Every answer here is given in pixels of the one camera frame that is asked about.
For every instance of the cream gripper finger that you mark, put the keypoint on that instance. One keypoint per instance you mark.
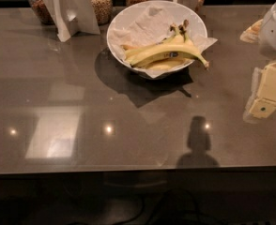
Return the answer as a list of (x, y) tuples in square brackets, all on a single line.
[(251, 34), (262, 102)]

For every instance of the yellow banana bunch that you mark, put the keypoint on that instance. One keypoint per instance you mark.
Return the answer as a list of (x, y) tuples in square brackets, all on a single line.
[(170, 52)]

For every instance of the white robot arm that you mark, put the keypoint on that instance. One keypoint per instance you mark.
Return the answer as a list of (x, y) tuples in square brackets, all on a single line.
[(267, 35)]

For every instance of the white ceramic bowl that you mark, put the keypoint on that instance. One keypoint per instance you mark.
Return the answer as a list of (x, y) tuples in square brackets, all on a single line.
[(147, 23)]

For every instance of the white paper towel in bowl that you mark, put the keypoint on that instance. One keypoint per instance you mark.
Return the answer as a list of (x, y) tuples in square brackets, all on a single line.
[(158, 38)]

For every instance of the glass jar behind right card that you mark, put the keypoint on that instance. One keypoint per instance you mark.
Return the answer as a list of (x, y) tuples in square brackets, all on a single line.
[(199, 4)]

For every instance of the glass jar with light beans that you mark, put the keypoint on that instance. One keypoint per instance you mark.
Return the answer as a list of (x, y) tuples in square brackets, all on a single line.
[(103, 10)]

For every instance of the white folded paper card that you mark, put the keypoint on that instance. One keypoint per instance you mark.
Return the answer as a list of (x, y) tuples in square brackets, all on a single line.
[(72, 16)]

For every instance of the glass jar with brown grains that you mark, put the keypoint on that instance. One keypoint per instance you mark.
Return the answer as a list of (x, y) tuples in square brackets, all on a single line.
[(40, 10)]

